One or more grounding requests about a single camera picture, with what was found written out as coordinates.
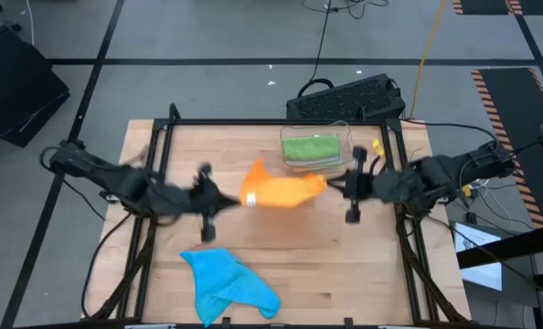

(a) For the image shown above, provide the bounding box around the turquoise microfiber towel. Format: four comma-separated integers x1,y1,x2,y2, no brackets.
179,248,282,328

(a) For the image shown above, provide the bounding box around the black equipment case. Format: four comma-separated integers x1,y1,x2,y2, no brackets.
0,25,70,148

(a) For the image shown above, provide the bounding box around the yellow hanging cable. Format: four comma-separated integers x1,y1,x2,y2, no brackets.
410,0,450,119

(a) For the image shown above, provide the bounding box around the black perforated computer case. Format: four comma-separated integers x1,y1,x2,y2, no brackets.
285,72,408,122

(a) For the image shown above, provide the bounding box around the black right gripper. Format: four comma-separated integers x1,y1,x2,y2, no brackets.
326,146,391,225

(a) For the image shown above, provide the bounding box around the black metal beam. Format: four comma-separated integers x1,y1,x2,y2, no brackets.
456,222,543,271

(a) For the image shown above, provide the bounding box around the bright green microfiber towel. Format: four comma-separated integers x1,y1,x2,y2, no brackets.
282,134,343,162

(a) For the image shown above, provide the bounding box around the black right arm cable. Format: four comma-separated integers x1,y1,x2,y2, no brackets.
401,118,502,143

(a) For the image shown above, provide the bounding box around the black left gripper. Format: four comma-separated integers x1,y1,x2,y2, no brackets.
179,164,241,243

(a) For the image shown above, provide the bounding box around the black floor cable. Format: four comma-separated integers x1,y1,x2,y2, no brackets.
81,212,134,319

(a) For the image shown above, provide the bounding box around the black hanging cable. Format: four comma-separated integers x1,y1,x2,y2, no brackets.
298,0,336,98

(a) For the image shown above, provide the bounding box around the black aluminium table frame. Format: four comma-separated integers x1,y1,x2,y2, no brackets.
81,102,472,324

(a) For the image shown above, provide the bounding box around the white paper sheet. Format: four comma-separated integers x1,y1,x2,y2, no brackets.
453,221,504,292

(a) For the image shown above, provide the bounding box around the orange microfiber towel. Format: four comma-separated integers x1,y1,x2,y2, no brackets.
238,157,330,210

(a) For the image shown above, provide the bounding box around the clear plastic bin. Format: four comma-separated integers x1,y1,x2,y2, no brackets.
279,120,357,176

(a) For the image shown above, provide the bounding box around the black hazard-striped floor mat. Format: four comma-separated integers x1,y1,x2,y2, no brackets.
471,67,543,229
452,0,543,16

